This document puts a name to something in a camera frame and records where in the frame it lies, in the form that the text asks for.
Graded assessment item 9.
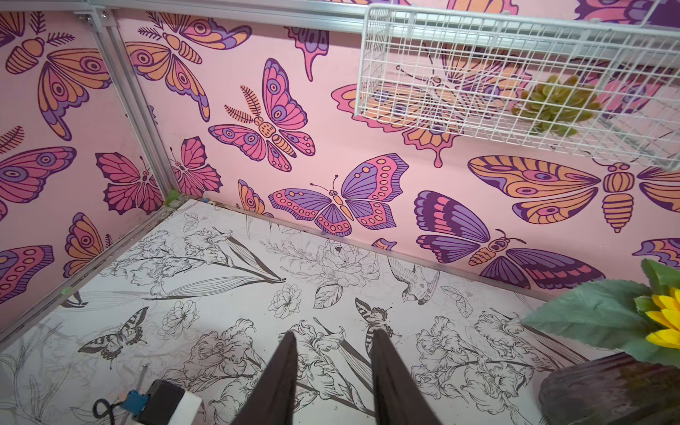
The green succulent in basket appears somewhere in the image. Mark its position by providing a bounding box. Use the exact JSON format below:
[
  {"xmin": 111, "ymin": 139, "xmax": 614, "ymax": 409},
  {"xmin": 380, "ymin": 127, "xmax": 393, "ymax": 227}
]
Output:
[{"xmin": 511, "ymin": 75, "xmax": 601, "ymax": 137}]

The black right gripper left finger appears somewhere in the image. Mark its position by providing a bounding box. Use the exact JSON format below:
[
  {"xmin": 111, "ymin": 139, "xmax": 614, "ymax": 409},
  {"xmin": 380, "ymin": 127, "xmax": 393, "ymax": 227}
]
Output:
[{"xmin": 232, "ymin": 332, "xmax": 298, "ymax": 425}]

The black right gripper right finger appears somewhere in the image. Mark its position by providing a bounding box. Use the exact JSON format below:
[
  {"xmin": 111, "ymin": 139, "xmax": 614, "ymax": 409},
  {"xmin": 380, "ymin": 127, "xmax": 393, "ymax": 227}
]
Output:
[{"xmin": 371, "ymin": 329, "xmax": 441, "ymax": 425}]

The ribbed purple glass vase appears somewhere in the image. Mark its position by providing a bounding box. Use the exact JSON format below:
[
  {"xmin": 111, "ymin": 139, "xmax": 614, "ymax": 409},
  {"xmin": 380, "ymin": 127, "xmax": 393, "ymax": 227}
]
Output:
[{"xmin": 538, "ymin": 353, "xmax": 679, "ymax": 424}]

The aluminium cage frame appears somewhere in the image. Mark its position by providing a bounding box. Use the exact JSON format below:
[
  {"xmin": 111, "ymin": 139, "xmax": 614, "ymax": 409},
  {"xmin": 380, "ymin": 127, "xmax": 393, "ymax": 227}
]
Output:
[{"xmin": 0, "ymin": 0, "xmax": 680, "ymax": 346}]

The yellow artificial sunflower bunch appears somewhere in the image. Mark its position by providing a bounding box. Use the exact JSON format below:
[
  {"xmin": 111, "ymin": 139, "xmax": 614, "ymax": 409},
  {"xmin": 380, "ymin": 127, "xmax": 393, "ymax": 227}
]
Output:
[{"xmin": 522, "ymin": 260, "xmax": 679, "ymax": 368}]

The white wire wall basket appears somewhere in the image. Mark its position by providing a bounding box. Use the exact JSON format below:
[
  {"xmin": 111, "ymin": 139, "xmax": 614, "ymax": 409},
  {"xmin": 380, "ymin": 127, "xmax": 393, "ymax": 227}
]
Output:
[{"xmin": 353, "ymin": 5, "xmax": 679, "ymax": 172}]

